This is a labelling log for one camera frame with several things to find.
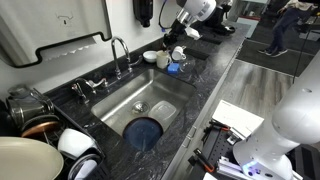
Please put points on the large cream plate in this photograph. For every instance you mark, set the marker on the large cream plate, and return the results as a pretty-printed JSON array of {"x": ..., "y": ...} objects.
[{"x": 26, "y": 160}]

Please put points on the steel sink drain strainer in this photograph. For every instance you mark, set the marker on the steel sink drain strainer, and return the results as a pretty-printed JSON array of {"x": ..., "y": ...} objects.
[{"x": 141, "y": 107}]

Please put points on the clear glass bowl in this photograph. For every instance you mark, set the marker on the clear glass bowl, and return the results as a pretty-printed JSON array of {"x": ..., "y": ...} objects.
[{"x": 188, "y": 66}]

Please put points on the black orange clamp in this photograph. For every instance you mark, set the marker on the black orange clamp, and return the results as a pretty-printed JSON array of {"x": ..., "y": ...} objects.
[{"x": 204, "y": 160}]

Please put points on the white bowl in rack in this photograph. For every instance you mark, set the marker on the white bowl in rack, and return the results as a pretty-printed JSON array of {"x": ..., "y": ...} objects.
[{"x": 75, "y": 141}]

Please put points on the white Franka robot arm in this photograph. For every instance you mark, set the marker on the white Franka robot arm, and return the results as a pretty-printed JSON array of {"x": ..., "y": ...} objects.
[{"x": 293, "y": 123}]

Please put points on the black rectangular counter mat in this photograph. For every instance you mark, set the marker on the black rectangular counter mat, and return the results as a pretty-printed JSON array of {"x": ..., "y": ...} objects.
[{"x": 196, "y": 53}]

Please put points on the black rimmed clear container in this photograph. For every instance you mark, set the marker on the black rimmed clear container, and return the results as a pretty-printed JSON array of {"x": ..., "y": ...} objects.
[{"x": 85, "y": 168}]

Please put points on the chrome gooseneck faucet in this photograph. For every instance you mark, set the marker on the chrome gooseneck faucet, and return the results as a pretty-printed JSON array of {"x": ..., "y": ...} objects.
[{"x": 115, "y": 56}]

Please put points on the black wall soap dispenser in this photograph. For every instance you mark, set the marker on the black wall soap dispenser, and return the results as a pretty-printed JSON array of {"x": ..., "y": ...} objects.
[{"x": 143, "y": 11}]

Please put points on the stainless steel sink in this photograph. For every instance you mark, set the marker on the stainless steel sink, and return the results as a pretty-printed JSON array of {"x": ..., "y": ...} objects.
[{"x": 156, "y": 87}]

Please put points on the copper pan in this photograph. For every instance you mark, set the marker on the copper pan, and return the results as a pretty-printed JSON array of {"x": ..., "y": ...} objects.
[{"x": 40, "y": 128}]

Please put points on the person in dark trousers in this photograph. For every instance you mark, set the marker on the person in dark trousers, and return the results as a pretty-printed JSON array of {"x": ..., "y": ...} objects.
[{"x": 283, "y": 26}]

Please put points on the steel paper towel dispenser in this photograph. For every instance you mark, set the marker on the steel paper towel dispenser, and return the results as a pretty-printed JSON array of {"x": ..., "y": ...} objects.
[{"x": 50, "y": 23}]

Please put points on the grey kitchen cabinet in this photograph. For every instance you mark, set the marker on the grey kitchen cabinet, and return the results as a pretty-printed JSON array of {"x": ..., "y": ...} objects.
[{"x": 206, "y": 110}]

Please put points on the black floor mat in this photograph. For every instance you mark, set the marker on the black floor mat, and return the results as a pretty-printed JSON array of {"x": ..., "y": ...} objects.
[{"x": 263, "y": 63}]

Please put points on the small white bowl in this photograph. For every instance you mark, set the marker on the small white bowl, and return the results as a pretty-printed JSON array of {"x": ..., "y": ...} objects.
[{"x": 149, "y": 57}]

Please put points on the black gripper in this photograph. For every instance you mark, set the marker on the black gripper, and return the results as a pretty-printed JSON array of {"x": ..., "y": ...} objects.
[{"x": 178, "y": 30}]

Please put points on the aluminium extrusion bar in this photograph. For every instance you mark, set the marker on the aluminium extrusion bar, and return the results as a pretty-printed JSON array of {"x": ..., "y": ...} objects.
[{"x": 230, "y": 168}]

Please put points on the small curved chrome spout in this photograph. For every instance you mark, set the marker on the small curved chrome spout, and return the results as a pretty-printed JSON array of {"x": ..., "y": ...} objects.
[{"x": 89, "y": 83}]

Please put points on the white paper towel sheet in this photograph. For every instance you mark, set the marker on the white paper towel sheet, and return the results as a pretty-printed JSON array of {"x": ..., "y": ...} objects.
[{"x": 70, "y": 48}]

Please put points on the cream ceramic mug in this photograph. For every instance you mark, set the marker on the cream ceramic mug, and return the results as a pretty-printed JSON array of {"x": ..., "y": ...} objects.
[{"x": 162, "y": 60}]

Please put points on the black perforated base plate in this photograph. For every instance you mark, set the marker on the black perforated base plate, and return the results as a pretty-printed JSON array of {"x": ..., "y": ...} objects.
[{"x": 216, "y": 146}]

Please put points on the dark blue plate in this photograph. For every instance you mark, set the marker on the dark blue plate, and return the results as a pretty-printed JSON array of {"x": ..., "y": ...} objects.
[{"x": 143, "y": 133}]

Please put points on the chrome side sprayer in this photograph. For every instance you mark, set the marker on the chrome side sprayer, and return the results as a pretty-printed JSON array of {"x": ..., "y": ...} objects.
[{"x": 80, "y": 92}]

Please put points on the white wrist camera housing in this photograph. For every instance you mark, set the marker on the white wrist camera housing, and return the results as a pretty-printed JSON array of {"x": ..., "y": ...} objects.
[{"x": 192, "y": 33}]

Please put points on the blue sponge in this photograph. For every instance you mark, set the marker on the blue sponge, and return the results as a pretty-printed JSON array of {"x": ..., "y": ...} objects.
[{"x": 173, "y": 68}]

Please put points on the black dish rack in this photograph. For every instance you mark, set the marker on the black dish rack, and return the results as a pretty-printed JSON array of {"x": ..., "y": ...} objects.
[{"x": 100, "y": 168}]

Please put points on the black coffee machine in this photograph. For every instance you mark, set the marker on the black coffee machine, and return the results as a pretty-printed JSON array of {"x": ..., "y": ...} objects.
[{"x": 221, "y": 20}]

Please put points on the white flat box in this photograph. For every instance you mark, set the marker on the white flat box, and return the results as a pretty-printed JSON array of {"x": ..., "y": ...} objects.
[{"x": 236, "y": 118}]

